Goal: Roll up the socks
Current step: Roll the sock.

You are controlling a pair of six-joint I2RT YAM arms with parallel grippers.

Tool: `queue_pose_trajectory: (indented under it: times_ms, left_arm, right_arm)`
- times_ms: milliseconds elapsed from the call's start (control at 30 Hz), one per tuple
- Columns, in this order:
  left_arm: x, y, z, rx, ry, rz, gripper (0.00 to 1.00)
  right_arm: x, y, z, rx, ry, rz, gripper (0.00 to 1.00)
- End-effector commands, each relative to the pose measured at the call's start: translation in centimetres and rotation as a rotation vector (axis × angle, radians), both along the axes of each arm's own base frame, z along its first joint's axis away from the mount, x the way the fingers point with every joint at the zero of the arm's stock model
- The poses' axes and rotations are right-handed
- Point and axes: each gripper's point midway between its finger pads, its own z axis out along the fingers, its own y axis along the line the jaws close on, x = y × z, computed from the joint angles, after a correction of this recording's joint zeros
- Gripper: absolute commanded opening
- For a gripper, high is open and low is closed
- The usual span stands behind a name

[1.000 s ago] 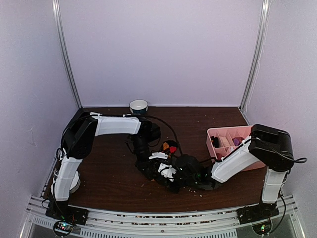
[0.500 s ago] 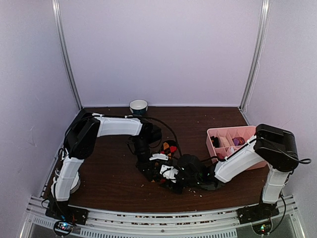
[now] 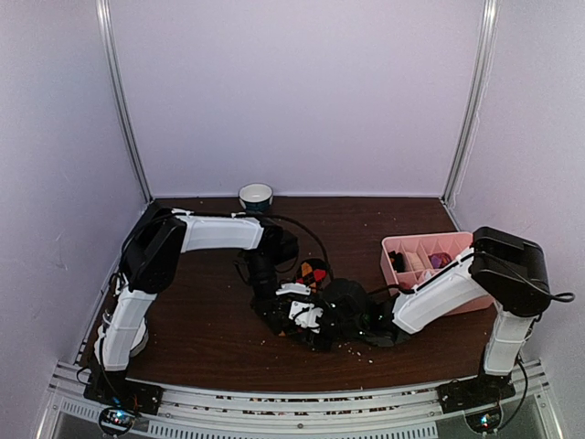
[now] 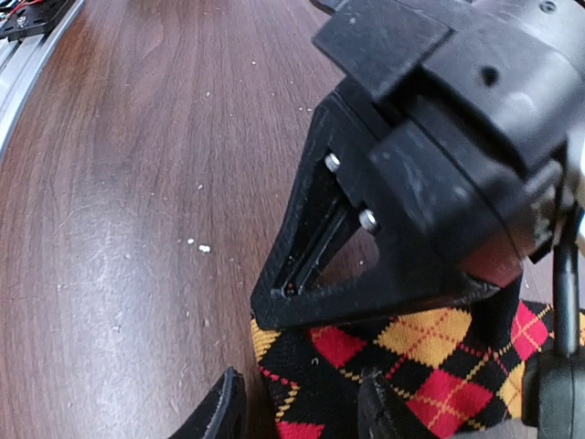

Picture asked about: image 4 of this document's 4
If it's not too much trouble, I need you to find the front aluminium rail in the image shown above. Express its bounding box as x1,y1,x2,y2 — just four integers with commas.
0,0,84,149

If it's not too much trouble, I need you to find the black argyle sock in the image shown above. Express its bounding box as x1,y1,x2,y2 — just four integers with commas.
248,273,554,438

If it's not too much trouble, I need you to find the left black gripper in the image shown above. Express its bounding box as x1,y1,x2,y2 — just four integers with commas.
314,1,584,284

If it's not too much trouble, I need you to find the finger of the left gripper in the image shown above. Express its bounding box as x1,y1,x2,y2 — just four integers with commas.
250,89,497,330

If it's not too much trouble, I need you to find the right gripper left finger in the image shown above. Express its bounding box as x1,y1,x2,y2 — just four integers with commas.
169,367,247,439

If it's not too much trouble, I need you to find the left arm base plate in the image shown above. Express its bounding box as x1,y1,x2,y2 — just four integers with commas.
1,0,74,41

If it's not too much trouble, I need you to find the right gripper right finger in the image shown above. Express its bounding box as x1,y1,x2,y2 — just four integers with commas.
356,369,435,439

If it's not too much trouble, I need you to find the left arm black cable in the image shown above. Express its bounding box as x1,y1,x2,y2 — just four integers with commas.
550,177,584,360

